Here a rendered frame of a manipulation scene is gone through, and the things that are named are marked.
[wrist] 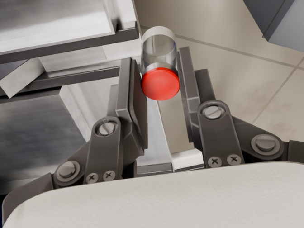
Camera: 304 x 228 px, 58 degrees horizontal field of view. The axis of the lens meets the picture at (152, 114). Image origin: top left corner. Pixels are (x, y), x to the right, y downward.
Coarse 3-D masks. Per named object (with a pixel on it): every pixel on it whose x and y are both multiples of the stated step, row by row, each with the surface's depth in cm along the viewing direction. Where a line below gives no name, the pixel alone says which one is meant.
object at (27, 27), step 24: (0, 0) 35; (24, 0) 35; (48, 0) 35; (72, 0) 35; (96, 0) 35; (0, 24) 38; (24, 24) 38; (48, 24) 38; (72, 24) 38; (96, 24) 37; (0, 48) 38; (24, 48) 37
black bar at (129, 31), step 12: (120, 24) 38; (132, 24) 37; (108, 36) 37; (120, 36) 37; (132, 36) 37; (36, 48) 38; (48, 48) 38; (60, 48) 38; (72, 48) 38; (84, 48) 38; (0, 60) 40; (12, 60) 40
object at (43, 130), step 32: (0, 96) 45; (32, 96) 43; (64, 96) 44; (0, 128) 53; (32, 128) 53; (64, 128) 53; (0, 160) 60; (32, 160) 60; (64, 160) 60; (0, 192) 64
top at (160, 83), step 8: (152, 72) 14; (160, 72) 14; (168, 72) 14; (144, 80) 14; (152, 80) 14; (160, 80) 14; (168, 80) 14; (176, 80) 14; (144, 88) 14; (152, 88) 14; (160, 88) 14; (168, 88) 14; (176, 88) 14; (152, 96) 15; (160, 96) 15; (168, 96) 15
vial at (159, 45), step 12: (144, 36) 17; (156, 36) 16; (168, 36) 16; (144, 48) 16; (156, 48) 15; (168, 48) 15; (144, 60) 15; (156, 60) 14; (168, 60) 14; (144, 72) 14
